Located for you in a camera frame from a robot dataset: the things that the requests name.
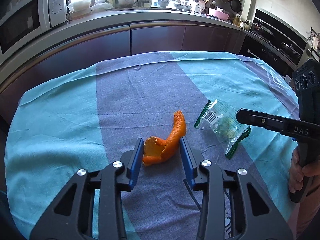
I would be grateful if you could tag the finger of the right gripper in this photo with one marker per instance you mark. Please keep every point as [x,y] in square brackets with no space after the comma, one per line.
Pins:
[265,122]

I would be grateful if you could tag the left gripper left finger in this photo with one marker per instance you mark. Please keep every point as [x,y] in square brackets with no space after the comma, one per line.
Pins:
[120,175]

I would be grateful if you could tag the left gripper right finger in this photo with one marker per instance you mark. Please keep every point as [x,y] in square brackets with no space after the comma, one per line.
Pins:
[204,175]

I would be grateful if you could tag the curved orange peel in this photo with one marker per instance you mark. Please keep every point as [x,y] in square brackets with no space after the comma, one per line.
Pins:
[158,150]

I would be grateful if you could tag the clear green snack wrapper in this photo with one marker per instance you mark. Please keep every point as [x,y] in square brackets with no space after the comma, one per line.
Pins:
[220,118]

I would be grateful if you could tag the kitchen counter with cabinets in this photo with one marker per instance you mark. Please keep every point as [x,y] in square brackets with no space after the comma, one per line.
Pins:
[110,35]

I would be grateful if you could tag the person's right hand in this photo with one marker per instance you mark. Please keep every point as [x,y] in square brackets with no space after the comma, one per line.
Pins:
[298,173]

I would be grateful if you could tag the teal grey tablecloth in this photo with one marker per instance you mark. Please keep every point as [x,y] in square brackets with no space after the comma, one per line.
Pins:
[88,118]

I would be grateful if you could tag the built-in black oven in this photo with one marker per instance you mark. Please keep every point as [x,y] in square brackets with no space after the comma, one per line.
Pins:
[275,42]

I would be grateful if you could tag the black hanging frying pan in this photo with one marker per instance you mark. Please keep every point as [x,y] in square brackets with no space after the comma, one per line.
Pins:
[236,5]

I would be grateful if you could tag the pink basin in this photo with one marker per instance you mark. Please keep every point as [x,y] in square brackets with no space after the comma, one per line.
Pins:
[218,14]

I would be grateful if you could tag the white microwave oven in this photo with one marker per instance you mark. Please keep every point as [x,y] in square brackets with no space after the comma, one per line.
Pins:
[28,20]

